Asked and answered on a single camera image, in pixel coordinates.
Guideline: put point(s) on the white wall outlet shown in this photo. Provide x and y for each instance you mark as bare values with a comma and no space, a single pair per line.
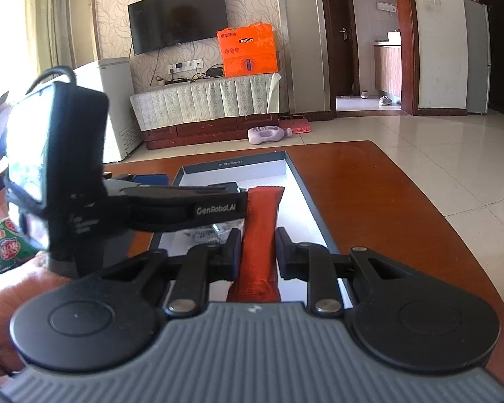
385,7

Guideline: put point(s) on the white tray with blue rim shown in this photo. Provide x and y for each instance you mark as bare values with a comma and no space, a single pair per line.
252,172

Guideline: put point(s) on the black flat television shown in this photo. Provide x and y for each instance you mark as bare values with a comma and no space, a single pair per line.
176,16

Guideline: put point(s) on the blue flat packet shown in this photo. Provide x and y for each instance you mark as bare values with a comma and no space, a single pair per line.
151,179

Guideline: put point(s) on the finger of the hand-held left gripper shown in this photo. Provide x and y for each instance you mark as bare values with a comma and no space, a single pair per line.
227,189

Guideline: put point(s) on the green snack packet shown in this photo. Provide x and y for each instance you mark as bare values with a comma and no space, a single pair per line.
4,256

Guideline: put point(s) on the white wall power sockets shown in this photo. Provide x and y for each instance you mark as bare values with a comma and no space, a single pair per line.
185,65

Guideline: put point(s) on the pink slippers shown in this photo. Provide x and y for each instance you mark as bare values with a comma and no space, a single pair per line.
298,126

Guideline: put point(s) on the white light switch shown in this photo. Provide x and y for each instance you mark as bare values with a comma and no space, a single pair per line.
430,0

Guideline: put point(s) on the orange gift box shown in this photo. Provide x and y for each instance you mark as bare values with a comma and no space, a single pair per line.
248,50

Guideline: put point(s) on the black set-top box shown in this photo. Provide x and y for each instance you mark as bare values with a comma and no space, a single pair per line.
176,80

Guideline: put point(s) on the wooden television cabinet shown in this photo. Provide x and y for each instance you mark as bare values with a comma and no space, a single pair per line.
201,128

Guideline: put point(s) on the white chest freezer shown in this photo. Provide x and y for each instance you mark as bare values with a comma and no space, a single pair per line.
117,105

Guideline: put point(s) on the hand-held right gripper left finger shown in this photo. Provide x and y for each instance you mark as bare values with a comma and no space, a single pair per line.
236,256

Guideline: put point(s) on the purple detergent bottle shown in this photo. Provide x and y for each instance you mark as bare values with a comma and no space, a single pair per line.
264,135

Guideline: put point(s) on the red snack packet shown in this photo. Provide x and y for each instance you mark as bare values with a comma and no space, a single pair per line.
260,226

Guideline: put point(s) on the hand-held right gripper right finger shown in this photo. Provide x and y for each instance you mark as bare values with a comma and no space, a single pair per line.
279,256

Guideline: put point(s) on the grey refrigerator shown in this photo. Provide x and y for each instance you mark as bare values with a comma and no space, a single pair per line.
476,58

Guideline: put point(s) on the silver snack packet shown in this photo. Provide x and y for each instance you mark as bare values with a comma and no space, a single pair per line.
206,233

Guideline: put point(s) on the wooden kitchen counter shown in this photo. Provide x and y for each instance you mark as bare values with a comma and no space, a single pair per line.
388,71

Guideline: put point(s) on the beige curtain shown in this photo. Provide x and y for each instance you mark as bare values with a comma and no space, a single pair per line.
63,12

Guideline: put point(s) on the wooden door frame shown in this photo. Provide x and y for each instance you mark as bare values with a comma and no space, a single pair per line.
407,50

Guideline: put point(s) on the pale lace tablecloth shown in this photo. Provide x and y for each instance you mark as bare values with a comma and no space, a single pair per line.
201,98

